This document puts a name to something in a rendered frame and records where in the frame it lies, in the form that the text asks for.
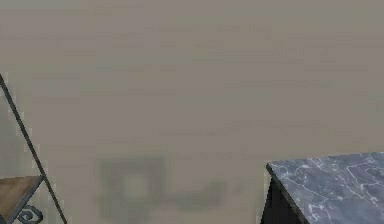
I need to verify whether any grey marble top counter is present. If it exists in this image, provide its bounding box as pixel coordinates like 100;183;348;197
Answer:
260;151;384;224

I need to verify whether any metal frame wooden shelf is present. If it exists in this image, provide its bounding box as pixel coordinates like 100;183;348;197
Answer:
0;73;68;224

